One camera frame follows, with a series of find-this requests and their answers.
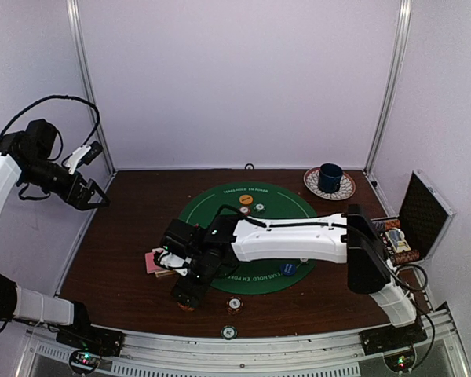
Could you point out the red chip stack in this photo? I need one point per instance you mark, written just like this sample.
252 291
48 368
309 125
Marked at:
186 307

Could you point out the round green poker mat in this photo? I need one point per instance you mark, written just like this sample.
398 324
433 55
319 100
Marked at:
259 277

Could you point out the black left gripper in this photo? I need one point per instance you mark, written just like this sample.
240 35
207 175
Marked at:
80 201

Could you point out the aluminium table front rail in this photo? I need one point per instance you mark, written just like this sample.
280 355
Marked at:
338 353

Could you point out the red backed card deck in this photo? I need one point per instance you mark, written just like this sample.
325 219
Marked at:
151 267

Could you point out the aluminium poker chip case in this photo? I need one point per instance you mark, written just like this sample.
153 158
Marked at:
424 217

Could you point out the left aluminium frame post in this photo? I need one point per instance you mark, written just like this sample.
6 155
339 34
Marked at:
76 33

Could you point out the brown 100 chip stack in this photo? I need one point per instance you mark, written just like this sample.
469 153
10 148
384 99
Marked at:
234 305

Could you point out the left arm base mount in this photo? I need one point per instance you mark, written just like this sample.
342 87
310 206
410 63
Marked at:
91 344

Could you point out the playing card box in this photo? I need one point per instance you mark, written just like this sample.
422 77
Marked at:
164 273

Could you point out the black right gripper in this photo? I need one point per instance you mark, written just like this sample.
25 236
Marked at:
186 298

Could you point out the red 5 chip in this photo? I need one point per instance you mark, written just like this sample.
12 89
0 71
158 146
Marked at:
244 211

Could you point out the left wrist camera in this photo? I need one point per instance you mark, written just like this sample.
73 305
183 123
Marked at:
83 155

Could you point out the dark blue mug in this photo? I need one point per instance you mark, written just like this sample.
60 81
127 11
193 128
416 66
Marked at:
330 176

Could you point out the aluminium frame post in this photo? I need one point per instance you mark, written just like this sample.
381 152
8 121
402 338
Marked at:
76 33
398 54

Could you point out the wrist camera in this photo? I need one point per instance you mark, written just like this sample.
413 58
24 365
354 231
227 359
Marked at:
83 155
176 246

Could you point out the right aluminium frame post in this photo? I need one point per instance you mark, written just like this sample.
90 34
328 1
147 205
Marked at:
398 54

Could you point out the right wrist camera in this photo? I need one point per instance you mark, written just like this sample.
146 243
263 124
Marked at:
176 246

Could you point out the blue small blind button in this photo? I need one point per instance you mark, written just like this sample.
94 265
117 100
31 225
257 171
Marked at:
288 269

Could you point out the orange big blind button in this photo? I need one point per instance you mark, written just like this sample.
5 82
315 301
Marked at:
246 200

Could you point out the green 20 chip stack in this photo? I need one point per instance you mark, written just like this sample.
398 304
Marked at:
228 332

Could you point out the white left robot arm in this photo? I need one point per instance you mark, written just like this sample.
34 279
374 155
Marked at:
24 161

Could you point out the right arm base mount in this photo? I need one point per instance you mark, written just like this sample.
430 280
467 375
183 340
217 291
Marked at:
396 345

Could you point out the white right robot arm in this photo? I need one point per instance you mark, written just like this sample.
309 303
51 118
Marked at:
232 237

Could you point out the patterned saucer plate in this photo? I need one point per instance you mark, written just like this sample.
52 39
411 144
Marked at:
347 187

